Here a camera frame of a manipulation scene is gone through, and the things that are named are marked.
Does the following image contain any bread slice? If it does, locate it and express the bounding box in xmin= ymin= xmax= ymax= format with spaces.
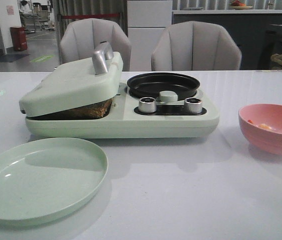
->
xmin=31 ymin=98 xmax=113 ymax=121

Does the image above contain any green sandwich maker lid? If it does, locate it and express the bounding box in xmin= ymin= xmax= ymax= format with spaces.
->
xmin=19 ymin=51 xmax=123 ymax=117

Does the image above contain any pink bowl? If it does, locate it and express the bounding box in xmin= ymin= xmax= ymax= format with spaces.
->
xmin=238 ymin=103 xmax=282 ymax=155

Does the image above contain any left silver control knob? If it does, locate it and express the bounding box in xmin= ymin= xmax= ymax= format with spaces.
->
xmin=138 ymin=97 xmax=157 ymax=114

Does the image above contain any silver control knob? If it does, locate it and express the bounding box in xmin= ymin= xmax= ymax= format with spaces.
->
xmin=183 ymin=97 xmax=203 ymax=114
xmin=138 ymin=97 xmax=157 ymax=114

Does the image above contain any black round frying pan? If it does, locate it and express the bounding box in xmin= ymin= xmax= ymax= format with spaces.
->
xmin=127 ymin=72 xmax=200 ymax=101

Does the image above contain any right silver control knob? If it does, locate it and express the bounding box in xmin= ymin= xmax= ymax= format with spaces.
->
xmin=183 ymin=97 xmax=203 ymax=114

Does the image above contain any right grey chair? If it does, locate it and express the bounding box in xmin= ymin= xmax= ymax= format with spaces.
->
xmin=151 ymin=21 xmax=242 ymax=71

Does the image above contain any grey chair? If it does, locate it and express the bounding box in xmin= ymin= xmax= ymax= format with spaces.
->
xmin=151 ymin=21 xmax=242 ymax=71
xmin=59 ymin=18 xmax=131 ymax=72

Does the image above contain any white refrigerator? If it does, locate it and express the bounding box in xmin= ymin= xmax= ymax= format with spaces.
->
xmin=127 ymin=0 xmax=173 ymax=72

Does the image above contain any left grey chair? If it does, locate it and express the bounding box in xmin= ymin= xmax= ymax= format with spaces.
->
xmin=59 ymin=18 xmax=131 ymax=72

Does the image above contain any light green plate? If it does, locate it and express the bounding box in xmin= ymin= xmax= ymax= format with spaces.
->
xmin=0 ymin=137 xmax=108 ymax=226

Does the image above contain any dark grey counter cabinet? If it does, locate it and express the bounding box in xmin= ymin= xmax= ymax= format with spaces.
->
xmin=172 ymin=9 xmax=282 ymax=70

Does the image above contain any red bin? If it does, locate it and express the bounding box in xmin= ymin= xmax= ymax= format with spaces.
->
xmin=10 ymin=26 xmax=27 ymax=52

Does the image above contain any fruit plate on counter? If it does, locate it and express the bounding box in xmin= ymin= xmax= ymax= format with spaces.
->
xmin=229 ymin=0 xmax=253 ymax=10

